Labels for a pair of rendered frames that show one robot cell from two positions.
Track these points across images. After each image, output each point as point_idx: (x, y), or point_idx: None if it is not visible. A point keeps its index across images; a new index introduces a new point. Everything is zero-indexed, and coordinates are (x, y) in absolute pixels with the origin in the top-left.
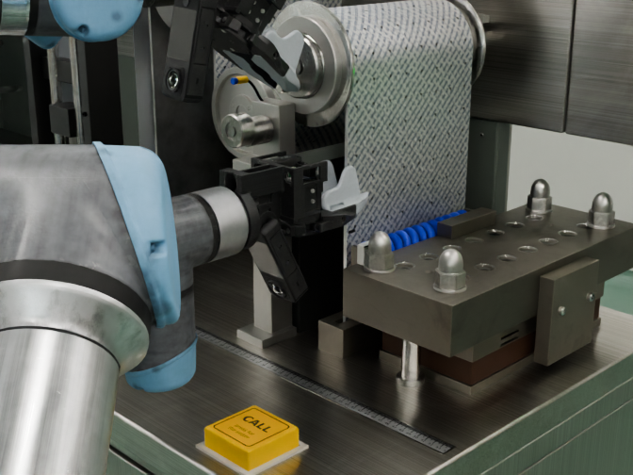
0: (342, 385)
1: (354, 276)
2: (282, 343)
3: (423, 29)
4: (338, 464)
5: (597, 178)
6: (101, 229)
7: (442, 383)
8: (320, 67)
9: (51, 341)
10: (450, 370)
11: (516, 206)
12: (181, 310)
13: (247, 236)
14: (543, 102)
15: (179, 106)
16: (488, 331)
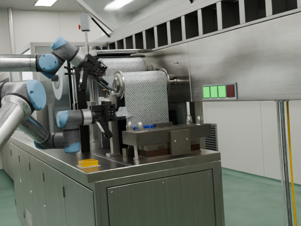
0: (120, 159)
1: (123, 132)
2: (115, 155)
3: (148, 76)
4: (103, 167)
5: None
6: (23, 89)
7: (144, 158)
8: (118, 84)
9: (10, 103)
10: (145, 154)
11: (295, 171)
12: (74, 133)
13: (92, 118)
14: (187, 94)
15: None
16: (150, 142)
